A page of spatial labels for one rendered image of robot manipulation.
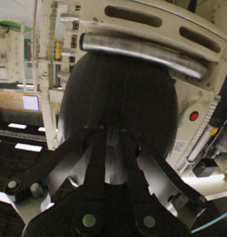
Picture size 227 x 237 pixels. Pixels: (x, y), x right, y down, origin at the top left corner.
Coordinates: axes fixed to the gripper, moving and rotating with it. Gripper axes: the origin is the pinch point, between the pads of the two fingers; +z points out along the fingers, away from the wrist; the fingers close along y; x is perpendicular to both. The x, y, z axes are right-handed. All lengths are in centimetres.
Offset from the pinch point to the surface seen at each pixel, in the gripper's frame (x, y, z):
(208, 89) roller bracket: 10.0, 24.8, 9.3
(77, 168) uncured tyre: -12.3, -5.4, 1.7
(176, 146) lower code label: -16.5, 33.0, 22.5
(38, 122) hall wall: -534, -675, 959
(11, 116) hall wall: -516, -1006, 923
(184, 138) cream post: -11.4, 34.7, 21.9
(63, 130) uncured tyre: -5.0, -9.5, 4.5
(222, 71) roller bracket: 15.3, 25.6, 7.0
